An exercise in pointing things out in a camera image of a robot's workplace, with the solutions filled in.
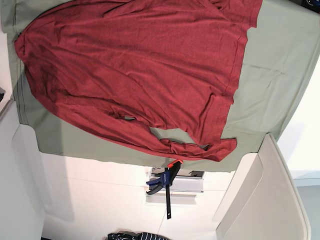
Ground white partition panel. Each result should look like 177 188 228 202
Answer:
213 133 312 240
0 100 45 240

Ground white partition panel left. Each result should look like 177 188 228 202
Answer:
0 100 45 240

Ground navy striped shirt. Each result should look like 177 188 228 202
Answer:
107 232 162 240

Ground green table cloth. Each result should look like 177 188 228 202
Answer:
0 0 320 172

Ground blue black bar clamp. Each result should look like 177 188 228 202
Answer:
146 159 183 220

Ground aluminium table frame rail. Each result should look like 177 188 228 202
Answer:
145 169 206 206

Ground white partition panel right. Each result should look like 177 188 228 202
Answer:
213 133 312 240

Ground red T-shirt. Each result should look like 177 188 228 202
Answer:
14 0 262 162

